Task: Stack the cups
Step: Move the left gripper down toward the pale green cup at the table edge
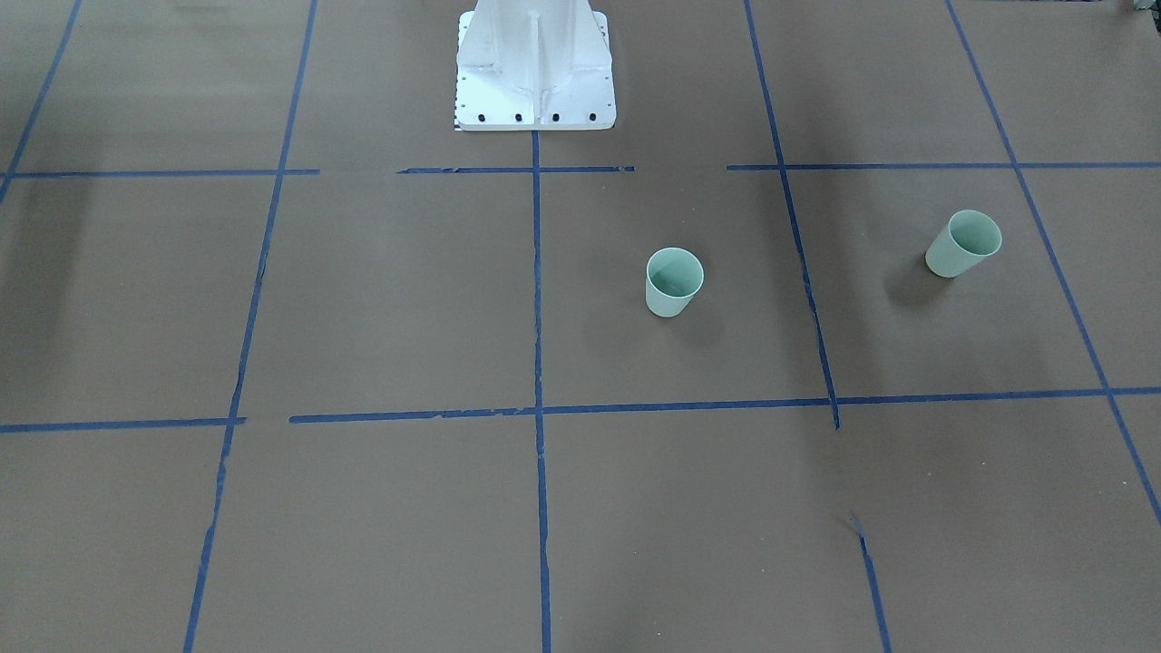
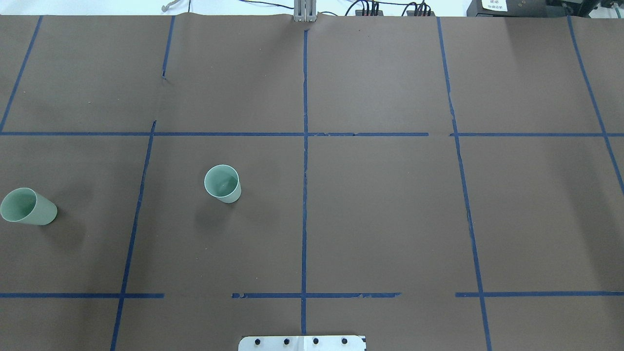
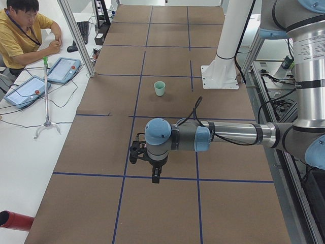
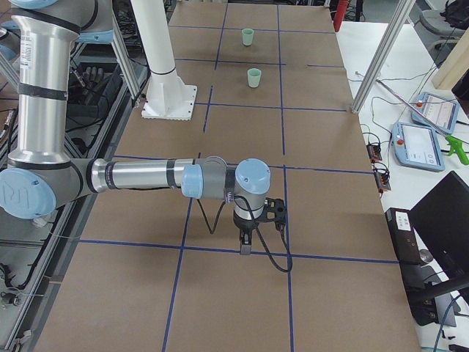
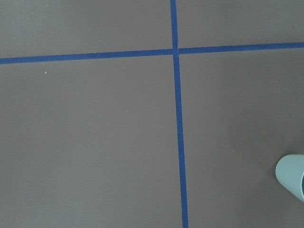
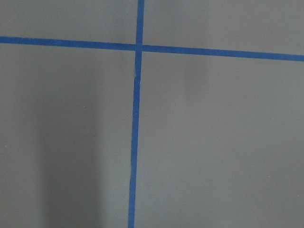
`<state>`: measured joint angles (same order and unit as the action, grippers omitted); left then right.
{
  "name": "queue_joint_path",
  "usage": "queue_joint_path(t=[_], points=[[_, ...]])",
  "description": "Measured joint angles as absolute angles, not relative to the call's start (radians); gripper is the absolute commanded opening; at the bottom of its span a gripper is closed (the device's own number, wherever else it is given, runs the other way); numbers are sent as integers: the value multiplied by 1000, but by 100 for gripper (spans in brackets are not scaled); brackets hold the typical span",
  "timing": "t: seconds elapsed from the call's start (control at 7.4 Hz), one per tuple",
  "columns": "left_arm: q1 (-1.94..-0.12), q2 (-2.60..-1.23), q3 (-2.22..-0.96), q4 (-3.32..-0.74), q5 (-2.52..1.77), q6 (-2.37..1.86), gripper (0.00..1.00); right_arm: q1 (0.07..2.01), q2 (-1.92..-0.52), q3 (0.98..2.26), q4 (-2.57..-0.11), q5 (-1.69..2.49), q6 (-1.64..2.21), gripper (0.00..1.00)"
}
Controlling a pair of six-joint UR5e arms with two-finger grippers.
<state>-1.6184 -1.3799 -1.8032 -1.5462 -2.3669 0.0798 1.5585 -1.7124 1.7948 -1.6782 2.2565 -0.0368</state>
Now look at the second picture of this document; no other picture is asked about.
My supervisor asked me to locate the black power strip right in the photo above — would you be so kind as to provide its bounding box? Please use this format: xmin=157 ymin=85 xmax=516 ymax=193
xmin=404 ymin=7 xmax=435 ymax=17

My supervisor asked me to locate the black cable on wall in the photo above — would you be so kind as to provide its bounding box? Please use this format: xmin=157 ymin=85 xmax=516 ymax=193
xmin=239 ymin=0 xmax=295 ymax=9

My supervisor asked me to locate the black device with label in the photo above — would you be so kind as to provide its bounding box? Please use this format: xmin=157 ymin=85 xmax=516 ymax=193
xmin=466 ymin=0 xmax=567 ymax=18

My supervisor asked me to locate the aluminium profile post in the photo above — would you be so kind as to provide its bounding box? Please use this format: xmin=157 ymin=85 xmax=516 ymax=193
xmin=293 ymin=0 xmax=318 ymax=22

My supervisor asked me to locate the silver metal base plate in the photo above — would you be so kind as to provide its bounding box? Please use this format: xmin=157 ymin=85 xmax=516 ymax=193
xmin=238 ymin=335 xmax=367 ymax=351

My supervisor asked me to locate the green cup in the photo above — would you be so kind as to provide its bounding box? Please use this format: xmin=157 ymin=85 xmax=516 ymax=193
xmin=0 ymin=187 xmax=58 ymax=225
xmin=204 ymin=164 xmax=242 ymax=204

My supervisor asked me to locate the black power strip left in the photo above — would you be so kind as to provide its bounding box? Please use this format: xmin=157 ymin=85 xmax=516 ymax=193
xmin=355 ymin=7 xmax=384 ymax=17

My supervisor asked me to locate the grey cable end piece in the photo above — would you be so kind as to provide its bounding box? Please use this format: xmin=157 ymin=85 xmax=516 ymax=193
xmin=161 ymin=0 xmax=180 ymax=13

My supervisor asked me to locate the black power strip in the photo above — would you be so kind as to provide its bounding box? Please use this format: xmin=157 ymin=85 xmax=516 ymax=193
xmin=404 ymin=7 xmax=435 ymax=17
xmin=355 ymin=7 xmax=384 ymax=17

